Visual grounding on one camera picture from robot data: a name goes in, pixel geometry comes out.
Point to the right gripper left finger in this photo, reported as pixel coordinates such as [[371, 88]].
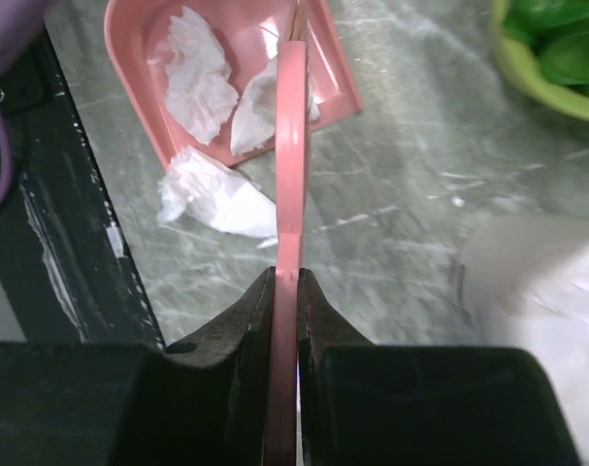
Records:
[[200, 401]]

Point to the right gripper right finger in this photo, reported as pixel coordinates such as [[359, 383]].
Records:
[[368, 404]]

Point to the pink hand brush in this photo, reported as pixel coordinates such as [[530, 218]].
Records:
[[292, 173]]

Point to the pink dustpan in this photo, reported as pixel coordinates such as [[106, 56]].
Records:
[[249, 31]]

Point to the white tissue roll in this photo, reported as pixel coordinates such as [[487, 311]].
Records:
[[524, 280]]

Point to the paper scrap near basket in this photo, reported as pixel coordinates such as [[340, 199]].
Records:
[[218, 197]]

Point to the paper scrap centre lower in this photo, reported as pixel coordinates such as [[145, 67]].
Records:
[[254, 121]]

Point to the paper scrap centre upper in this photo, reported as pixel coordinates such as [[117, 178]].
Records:
[[199, 96]]

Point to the green vegetable basket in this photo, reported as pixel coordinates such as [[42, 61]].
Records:
[[520, 67]]

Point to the green leafy bok choy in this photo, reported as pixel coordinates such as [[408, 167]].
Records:
[[557, 32]]

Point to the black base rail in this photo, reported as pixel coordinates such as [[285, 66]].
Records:
[[65, 265]]

